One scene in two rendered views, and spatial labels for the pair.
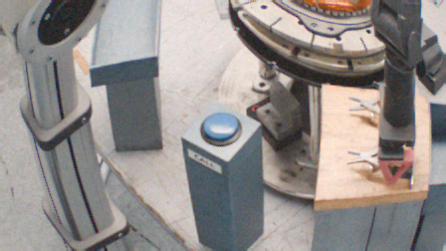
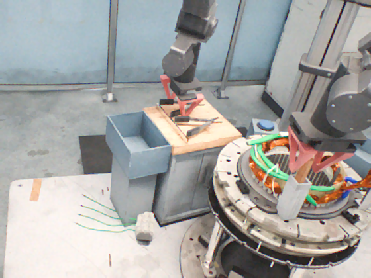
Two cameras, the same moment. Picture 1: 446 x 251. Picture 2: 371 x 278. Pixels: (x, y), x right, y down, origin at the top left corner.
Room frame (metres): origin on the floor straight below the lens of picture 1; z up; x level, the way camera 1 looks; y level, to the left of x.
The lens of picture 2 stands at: (1.57, -0.83, 1.61)
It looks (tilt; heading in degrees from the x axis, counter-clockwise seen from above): 35 degrees down; 144
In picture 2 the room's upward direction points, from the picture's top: 7 degrees clockwise
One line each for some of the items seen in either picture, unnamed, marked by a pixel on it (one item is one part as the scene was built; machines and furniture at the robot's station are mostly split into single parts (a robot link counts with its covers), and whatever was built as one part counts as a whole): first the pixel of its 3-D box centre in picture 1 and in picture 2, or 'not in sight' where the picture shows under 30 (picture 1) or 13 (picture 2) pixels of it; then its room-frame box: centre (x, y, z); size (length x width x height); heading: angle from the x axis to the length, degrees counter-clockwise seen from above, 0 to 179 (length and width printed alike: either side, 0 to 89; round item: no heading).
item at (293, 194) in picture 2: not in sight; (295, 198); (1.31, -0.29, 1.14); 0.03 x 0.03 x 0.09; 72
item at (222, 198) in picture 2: not in sight; (221, 188); (1.17, -0.31, 1.06); 0.09 x 0.04 x 0.01; 162
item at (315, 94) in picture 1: (317, 116); not in sight; (1.13, -0.13, 0.91); 0.02 x 0.02 x 0.21
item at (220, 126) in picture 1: (220, 125); (265, 124); (1.01, 0.00, 1.04); 0.04 x 0.04 x 0.01
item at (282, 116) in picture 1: (279, 110); not in sight; (1.19, -0.08, 0.85); 0.06 x 0.04 x 0.05; 28
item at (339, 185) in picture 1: (381, 146); (190, 124); (0.94, -0.22, 1.05); 0.20 x 0.19 x 0.02; 81
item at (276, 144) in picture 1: (275, 123); not in sight; (1.20, -0.07, 0.81); 0.08 x 0.05 x 0.02; 28
